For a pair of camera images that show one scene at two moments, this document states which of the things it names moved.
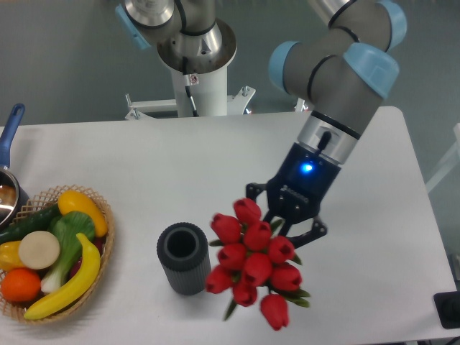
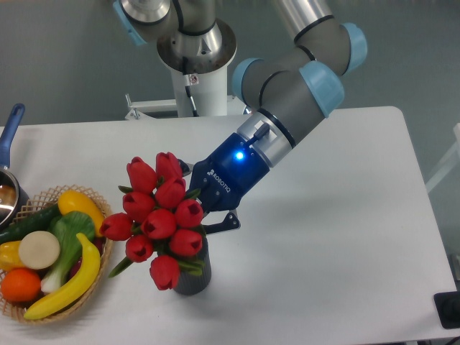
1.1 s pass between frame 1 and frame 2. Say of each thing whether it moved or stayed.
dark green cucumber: stayed
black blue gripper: moved
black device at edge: stayed
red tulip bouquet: moved
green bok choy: stayed
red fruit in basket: stayed
